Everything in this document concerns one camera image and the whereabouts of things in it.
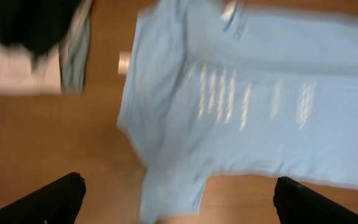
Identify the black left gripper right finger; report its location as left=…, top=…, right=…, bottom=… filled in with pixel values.
left=273, top=177, right=358, bottom=224

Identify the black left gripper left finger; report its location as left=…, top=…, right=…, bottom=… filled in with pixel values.
left=0, top=172, right=86, bottom=224

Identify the light blue t-shirt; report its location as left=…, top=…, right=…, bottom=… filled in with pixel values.
left=117, top=1, right=358, bottom=223

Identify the beige folded garment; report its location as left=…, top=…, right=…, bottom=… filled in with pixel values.
left=0, top=0, right=94, bottom=96

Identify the grey-blue folded garment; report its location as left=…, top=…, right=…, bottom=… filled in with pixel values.
left=60, top=16, right=91, bottom=94

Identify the small white tag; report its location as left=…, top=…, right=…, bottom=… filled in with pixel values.
left=117, top=51, right=131, bottom=75

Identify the black folded garment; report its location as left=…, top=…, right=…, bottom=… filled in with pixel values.
left=0, top=0, right=82, bottom=60

